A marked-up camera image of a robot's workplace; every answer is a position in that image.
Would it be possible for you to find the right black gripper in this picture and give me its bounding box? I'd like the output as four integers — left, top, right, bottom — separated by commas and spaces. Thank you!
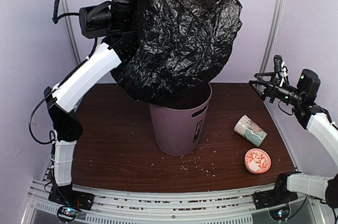
249, 71, 304, 105

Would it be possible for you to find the floral ceramic mug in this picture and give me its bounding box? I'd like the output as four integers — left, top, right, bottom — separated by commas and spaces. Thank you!
234, 115, 267, 147

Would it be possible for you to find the black plastic trash bag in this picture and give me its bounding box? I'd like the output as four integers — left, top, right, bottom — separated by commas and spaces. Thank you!
111, 0, 242, 106

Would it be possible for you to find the mauve plastic trash bin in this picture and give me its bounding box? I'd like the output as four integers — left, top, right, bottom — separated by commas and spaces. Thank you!
149, 83, 212, 156

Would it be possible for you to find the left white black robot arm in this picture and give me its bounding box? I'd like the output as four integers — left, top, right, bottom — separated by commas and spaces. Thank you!
44, 0, 143, 205

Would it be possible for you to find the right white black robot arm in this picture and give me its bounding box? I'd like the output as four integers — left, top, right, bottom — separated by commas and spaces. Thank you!
249, 69, 337, 209

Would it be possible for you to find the orange patterned ceramic bowl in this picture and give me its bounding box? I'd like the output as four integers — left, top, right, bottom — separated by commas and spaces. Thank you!
245, 148, 271, 174

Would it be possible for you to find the right aluminium frame post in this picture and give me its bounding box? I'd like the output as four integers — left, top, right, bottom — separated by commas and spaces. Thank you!
259, 0, 285, 72

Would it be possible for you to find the aluminium frame post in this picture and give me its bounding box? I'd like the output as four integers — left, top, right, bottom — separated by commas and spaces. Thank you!
259, 0, 285, 72
60, 0, 80, 65

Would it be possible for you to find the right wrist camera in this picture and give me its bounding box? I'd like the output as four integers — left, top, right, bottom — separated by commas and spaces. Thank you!
274, 55, 288, 87

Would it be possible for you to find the left aluminium frame post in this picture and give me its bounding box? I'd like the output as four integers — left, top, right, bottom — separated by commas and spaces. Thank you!
60, 0, 80, 65

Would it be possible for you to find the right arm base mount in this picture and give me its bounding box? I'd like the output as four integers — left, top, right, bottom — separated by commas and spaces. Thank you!
252, 190, 298, 222

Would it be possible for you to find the aluminium front rail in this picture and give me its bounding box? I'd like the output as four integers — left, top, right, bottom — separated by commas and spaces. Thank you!
19, 180, 323, 223

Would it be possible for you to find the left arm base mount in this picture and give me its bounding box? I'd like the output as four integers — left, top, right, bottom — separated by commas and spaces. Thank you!
48, 185, 95, 223

